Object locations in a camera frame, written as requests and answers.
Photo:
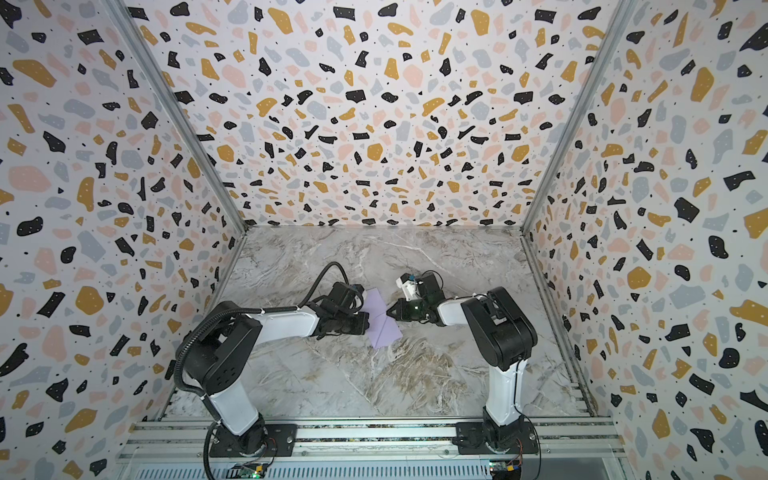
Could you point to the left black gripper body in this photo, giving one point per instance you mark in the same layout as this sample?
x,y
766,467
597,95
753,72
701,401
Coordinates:
x,y
344,321

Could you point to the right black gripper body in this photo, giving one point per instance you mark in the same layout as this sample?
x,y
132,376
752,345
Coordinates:
x,y
402,310

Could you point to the lilac square paper sheet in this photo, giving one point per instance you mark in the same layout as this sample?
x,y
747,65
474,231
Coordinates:
x,y
383,330

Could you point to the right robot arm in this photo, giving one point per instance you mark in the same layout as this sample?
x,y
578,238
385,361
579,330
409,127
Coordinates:
x,y
502,333

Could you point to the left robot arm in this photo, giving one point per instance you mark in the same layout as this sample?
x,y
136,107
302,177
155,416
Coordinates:
x,y
212,358

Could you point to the right circuit board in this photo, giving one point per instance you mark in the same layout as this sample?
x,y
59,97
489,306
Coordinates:
x,y
506,469

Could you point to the circuit board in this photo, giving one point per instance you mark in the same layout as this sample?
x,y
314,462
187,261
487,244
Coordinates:
x,y
506,469
253,470

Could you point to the left circuit board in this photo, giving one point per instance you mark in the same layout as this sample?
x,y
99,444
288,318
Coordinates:
x,y
253,470

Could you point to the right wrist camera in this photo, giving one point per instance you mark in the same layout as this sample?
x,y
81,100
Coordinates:
x,y
408,286

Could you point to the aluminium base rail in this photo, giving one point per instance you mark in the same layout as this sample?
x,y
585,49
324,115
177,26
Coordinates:
x,y
378,448

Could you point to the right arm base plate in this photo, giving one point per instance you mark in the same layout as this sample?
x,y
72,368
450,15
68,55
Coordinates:
x,y
488,438

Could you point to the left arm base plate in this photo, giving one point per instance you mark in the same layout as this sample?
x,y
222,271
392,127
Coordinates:
x,y
260,441

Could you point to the right aluminium corner post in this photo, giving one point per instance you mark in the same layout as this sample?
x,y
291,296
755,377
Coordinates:
x,y
615,28

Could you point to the aluminium corner post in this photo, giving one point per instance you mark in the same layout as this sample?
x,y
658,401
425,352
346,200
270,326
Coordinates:
x,y
615,28
122,20

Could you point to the left aluminium corner post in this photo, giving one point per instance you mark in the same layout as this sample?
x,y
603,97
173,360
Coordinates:
x,y
122,20

